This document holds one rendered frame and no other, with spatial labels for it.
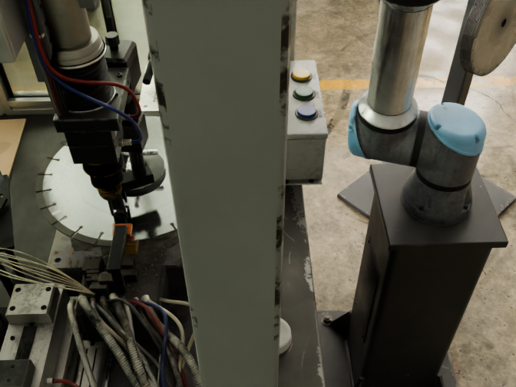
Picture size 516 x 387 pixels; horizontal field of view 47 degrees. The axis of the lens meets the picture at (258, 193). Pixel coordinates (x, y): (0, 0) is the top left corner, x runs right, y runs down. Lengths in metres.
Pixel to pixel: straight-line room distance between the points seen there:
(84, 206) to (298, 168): 0.49
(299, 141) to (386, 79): 0.26
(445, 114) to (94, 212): 0.69
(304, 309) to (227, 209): 0.94
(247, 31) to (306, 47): 3.07
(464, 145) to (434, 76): 1.94
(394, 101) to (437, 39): 2.30
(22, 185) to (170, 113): 1.28
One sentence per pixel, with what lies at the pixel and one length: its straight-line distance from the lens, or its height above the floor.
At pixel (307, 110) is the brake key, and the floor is 0.91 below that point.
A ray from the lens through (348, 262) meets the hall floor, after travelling 2.18.
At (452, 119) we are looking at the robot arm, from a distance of 1.22.
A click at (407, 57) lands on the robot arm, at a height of 1.14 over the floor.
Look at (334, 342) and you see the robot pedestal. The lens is 1.97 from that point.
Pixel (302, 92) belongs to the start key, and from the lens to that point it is 1.36.
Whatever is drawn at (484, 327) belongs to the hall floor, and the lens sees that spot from 2.13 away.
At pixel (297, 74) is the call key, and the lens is 1.41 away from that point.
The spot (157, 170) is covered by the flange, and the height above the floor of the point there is 0.96.
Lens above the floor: 1.70
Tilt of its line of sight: 45 degrees down
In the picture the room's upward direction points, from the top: straight up
